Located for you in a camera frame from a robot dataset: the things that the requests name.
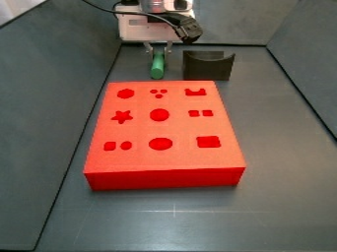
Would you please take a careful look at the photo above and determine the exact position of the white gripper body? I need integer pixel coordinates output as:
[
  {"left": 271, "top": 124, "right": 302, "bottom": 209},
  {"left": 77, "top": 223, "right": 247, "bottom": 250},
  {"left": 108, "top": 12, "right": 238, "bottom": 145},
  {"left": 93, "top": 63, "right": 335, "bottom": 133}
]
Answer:
[{"left": 115, "top": 0, "right": 195, "bottom": 42}]

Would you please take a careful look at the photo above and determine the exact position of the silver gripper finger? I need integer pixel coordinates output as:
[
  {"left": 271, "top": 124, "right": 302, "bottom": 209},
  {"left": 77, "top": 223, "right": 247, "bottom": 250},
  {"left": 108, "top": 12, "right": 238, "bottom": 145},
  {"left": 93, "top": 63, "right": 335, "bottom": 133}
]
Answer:
[
  {"left": 143, "top": 41, "right": 154, "bottom": 62},
  {"left": 163, "top": 40, "right": 172, "bottom": 62}
]

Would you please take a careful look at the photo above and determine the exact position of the green cylinder peg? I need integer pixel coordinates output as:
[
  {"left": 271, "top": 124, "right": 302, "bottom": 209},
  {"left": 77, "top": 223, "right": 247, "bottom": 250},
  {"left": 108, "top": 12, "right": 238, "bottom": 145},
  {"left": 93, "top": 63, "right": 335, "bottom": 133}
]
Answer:
[{"left": 150, "top": 52, "right": 164, "bottom": 80}]

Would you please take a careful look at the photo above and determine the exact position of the black regrasp holder fixture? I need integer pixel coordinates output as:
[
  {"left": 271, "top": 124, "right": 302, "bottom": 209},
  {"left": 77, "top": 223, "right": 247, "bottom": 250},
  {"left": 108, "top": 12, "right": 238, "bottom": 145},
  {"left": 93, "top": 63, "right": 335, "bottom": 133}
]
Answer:
[{"left": 183, "top": 50, "right": 235, "bottom": 81}]

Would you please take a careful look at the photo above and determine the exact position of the red foam shape board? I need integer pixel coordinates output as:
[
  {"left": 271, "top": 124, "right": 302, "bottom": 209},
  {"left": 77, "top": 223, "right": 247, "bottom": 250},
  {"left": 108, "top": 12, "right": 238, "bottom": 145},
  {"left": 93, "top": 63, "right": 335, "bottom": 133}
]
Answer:
[{"left": 83, "top": 81, "right": 246, "bottom": 191}]

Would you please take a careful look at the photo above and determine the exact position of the black camera cable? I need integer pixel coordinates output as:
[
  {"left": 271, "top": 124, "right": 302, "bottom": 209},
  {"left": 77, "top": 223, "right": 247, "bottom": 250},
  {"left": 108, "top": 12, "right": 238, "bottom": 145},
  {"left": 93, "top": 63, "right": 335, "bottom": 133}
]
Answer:
[{"left": 80, "top": 0, "right": 186, "bottom": 37}]

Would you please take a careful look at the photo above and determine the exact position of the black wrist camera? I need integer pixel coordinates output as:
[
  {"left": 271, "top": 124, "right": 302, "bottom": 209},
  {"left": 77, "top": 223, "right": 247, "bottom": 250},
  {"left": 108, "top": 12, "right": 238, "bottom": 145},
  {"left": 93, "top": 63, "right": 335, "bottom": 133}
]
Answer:
[{"left": 167, "top": 13, "right": 203, "bottom": 44}]

